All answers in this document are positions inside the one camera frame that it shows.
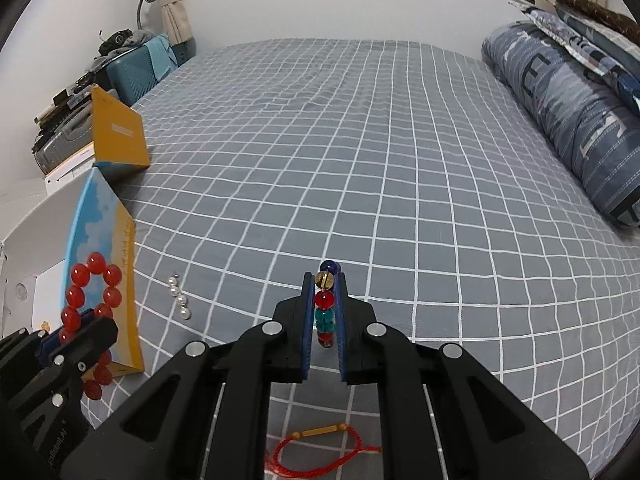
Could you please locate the multicolour glass bead bracelet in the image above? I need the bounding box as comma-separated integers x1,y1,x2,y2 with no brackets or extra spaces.
314,258,341,350

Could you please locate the teal suitcase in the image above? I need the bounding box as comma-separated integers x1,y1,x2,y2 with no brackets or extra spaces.
106,34,179,107

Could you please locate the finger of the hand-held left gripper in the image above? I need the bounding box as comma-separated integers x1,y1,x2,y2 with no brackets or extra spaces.
49,317,119,372
0,310,97,363

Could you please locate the dark clothes pile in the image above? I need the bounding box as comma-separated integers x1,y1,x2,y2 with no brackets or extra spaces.
97,29,152,57

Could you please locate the folded blue-grey quilt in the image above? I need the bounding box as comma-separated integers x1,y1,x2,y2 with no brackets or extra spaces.
481,21,640,229

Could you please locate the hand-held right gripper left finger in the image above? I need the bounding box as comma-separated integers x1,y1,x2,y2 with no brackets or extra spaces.
60,272,317,480

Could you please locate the red bead bracelet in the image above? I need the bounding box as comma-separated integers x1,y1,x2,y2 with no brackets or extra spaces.
59,252,124,401

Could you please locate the blue and yellow cardboard box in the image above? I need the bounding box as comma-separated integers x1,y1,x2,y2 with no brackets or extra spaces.
0,165,146,377

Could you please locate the orange box lid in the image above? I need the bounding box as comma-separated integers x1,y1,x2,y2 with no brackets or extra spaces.
92,84,152,184

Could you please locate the grey hard case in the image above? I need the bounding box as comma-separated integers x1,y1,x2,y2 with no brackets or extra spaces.
32,109,96,177

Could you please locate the short pearl bead strand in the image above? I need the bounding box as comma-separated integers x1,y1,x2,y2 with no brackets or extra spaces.
167,272,194,321

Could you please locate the red string bracelet gold tube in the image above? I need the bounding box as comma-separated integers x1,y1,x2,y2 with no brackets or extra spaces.
264,422,384,476

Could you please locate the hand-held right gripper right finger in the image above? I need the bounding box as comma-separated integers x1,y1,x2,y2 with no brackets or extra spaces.
333,272,589,480

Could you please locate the grey patterned pillow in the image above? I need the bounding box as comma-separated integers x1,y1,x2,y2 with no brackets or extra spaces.
522,4,640,113

